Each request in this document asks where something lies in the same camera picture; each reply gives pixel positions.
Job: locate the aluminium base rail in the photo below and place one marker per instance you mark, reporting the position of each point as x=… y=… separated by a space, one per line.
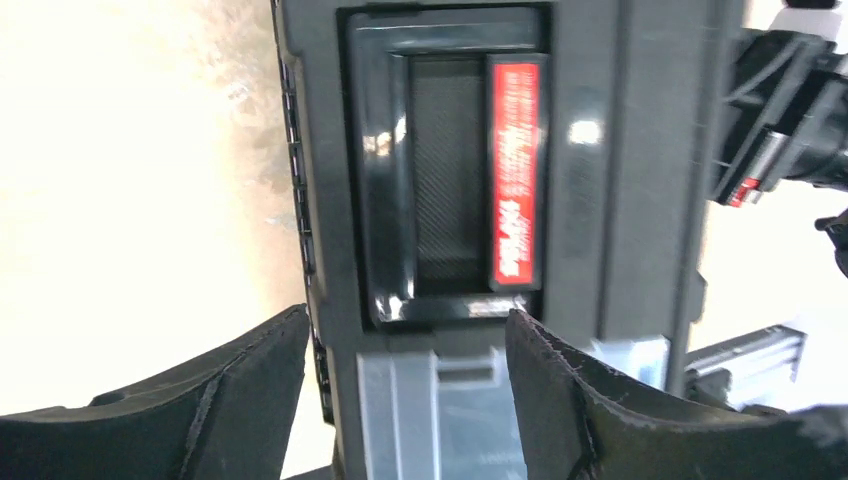
x=744 y=372

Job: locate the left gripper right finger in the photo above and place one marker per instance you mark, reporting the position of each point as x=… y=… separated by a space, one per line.
x=579 y=418

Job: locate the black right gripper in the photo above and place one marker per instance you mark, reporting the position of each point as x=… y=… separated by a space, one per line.
x=785 y=116

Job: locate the black plastic toolbox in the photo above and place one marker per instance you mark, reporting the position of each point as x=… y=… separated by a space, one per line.
x=454 y=161

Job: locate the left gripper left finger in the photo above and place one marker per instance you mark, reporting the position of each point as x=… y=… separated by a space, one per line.
x=226 y=414

